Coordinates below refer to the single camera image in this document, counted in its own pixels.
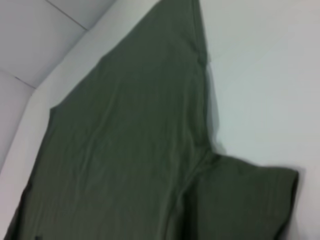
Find dark green shirt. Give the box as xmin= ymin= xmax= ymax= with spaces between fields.
xmin=4 ymin=0 xmax=300 ymax=240

